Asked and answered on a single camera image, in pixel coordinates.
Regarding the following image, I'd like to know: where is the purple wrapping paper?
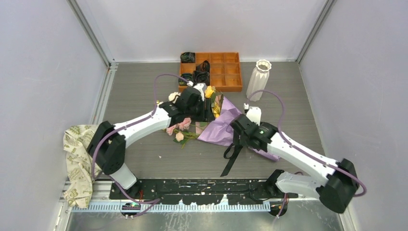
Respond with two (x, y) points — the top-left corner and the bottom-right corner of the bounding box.
(197, 96), (281, 162)

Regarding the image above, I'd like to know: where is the white ribbed ceramic vase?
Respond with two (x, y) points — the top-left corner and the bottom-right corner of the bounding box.
(246, 59), (272, 102)

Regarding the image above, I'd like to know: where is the orange wooden compartment tray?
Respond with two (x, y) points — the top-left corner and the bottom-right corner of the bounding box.
(179, 52), (243, 92)

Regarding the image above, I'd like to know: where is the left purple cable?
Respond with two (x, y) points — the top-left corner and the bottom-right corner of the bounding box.
(90, 74), (194, 218)

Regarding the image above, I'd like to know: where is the cream patterned cloth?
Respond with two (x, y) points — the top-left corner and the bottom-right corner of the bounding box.
(63, 125), (98, 208)

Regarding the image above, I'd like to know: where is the grey slotted cable duct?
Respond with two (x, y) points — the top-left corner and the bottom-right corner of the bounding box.
(72, 201), (271, 213)

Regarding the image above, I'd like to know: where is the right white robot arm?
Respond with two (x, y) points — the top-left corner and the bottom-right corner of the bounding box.
(230, 114), (361, 214)

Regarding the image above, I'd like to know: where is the pink and white flower bunch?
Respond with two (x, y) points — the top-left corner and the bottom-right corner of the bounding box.
(165, 91), (208, 149)

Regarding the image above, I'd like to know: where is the black ribbon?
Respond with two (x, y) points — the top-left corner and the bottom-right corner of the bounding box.
(220, 131), (243, 177)

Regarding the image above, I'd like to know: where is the dark rolled cloth top-left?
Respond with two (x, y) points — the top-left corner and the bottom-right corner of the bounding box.
(180, 52), (196, 63)

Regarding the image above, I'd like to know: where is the dark rolled cloth bottom-centre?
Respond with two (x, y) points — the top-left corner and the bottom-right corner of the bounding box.
(192, 70), (210, 86)

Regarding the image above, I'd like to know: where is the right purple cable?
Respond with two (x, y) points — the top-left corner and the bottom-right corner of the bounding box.
(245, 90), (367, 219)

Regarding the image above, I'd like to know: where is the purple cable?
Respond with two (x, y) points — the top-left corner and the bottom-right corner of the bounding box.
(90, 74), (194, 218)
(245, 90), (367, 219)

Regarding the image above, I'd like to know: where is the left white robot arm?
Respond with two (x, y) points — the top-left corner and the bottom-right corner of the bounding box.
(87, 83), (215, 199)

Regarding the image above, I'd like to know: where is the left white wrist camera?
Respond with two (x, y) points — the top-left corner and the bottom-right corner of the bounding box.
(193, 83), (207, 101)

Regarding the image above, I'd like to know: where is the yellow flower stem bunch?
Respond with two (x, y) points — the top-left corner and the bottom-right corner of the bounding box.
(204, 86), (224, 118)

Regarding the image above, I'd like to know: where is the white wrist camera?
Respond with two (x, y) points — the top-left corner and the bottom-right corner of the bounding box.
(243, 103), (262, 125)
(193, 83), (207, 101)

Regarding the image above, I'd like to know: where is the dark rolled cloth middle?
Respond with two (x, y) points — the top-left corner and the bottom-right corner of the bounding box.
(196, 60), (210, 72)

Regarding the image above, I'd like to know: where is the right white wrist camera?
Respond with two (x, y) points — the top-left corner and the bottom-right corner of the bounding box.
(243, 103), (262, 125)

